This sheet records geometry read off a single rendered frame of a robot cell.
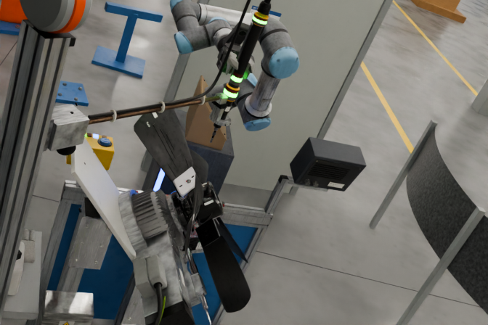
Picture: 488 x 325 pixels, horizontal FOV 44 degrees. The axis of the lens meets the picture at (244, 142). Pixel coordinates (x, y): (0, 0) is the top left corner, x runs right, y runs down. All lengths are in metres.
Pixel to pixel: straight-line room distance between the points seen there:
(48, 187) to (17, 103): 2.52
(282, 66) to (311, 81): 1.88
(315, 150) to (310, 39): 1.57
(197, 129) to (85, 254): 0.93
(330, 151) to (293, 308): 1.36
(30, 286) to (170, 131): 0.64
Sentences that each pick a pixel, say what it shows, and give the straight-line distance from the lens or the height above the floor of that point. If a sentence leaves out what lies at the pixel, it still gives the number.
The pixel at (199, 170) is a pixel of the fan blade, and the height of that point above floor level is 1.18.
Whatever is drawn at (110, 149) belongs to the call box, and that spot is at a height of 1.07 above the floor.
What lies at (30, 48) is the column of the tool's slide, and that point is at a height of 1.76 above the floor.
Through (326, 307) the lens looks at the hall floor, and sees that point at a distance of 3.80.
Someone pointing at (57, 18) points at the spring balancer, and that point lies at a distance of 1.20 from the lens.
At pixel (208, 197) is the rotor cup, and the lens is 1.92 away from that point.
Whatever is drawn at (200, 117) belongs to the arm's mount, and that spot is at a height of 1.13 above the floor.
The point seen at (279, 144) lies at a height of 0.41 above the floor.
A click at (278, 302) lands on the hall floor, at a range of 3.65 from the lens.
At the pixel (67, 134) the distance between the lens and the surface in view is 1.43.
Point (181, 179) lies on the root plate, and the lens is 1.93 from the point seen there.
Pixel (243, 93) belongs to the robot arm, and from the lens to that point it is 2.63.
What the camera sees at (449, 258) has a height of 0.62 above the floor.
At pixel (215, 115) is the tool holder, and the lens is 1.88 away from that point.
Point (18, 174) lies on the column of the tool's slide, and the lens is 1.41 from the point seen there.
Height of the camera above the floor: 2.30
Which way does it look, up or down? 27 degrees down
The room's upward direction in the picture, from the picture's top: 23 degrees clockwise
